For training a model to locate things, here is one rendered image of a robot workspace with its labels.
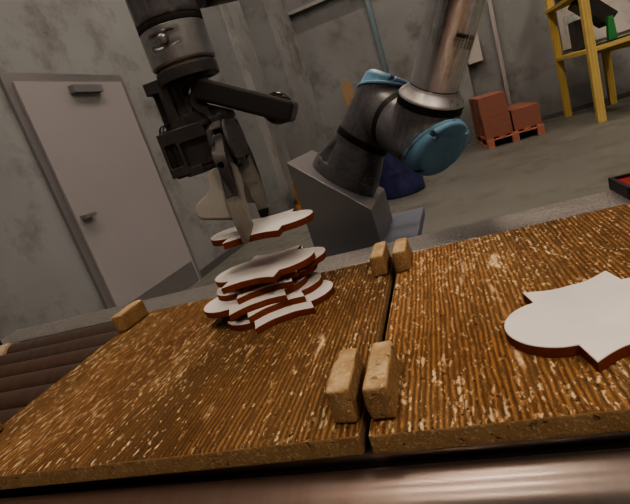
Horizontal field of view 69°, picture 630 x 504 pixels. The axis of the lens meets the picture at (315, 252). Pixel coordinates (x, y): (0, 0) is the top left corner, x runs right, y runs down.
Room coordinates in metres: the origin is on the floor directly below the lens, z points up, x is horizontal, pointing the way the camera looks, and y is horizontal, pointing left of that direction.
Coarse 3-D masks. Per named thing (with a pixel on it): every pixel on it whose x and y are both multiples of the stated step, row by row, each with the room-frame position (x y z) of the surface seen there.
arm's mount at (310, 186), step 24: (288, 168) 0.94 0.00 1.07; (312, 168) 0.97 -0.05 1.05; (312, 192) 0.92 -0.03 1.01; (336, 192) 0.91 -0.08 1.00; (384, 192) 1.06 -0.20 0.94; (336, 216) 0.91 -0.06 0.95; (360, 216) 0.89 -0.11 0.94; (384, 216) 0.99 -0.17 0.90; (312, 240) 0.93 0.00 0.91; (336, 240) 0.92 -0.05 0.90; (360, 240) 0.90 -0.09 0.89
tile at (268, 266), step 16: (256, 256) 0.62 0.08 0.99; (272, 256) 0.59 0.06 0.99; (288, 256) 0.56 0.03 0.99; (304, 256) 0.54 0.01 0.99; (224, 272) 0.59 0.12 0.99; (240, 272) 0.56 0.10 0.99; (256, 272) 0.54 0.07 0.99; (272, 272) 0.51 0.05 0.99; (288, 272) 0.52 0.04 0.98; (224, 288) 0.52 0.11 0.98
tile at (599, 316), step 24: (576, 288) 0.33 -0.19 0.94; (600, 288) 0.32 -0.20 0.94; (624, 288) 0.31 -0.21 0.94; (528, 312) 0.32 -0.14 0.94; (552, 312) 0.31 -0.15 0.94; (576, 312) 0.30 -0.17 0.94; (600, 312) 0.29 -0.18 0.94; (624, 312) 0.28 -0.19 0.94; (528, 336) 0.29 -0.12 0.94; (552, 336) 0.28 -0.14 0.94; (576, 336) 0.27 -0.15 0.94; (600, 336) 0.26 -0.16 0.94; (624, 336) 0.25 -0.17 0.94; (600, 360) 0.24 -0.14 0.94
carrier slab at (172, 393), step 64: (192, 320) 0.59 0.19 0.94; (320, 320) 0.45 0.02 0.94; (384, 320) 0.42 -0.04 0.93; (64, 384) 0.51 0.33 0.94; (128, 384) 0.45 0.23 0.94; (192, 384) 0.40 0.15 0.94; (256, 384) 0.36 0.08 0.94; (320, 384) 0.33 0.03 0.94; (0, 448) 0.40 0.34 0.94; (64, 448) 0.36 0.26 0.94; (128, 448) 0.33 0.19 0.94; (192, 448) 0.30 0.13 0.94; (256, 448) 0.28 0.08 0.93; (320, 448) 0.26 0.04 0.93
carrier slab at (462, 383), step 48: (480, 240) 0.54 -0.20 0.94; (528, 240) 0.49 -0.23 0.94; (576, 240) 0.44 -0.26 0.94; (624, 240) 0.41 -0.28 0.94; (432, 288) 0.44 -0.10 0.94; (480, 288) 0.41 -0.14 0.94; (528, 288) 0.37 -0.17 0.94; (432, 336) 0.35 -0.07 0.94; (480, 336) 0.32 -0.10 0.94; (432, 384) 0.28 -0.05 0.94; (480, 384) 0.27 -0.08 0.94; (528, 384) 0.25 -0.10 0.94; (576, 384) 0.24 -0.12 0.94; (624, 384) 0.22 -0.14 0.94; (384, 432) 0.25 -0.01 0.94; (432, 432) 0.24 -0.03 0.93; (480, 432) 0.23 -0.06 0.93; (528, 432) 0.22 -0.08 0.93; (576, 432) 0.21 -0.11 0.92
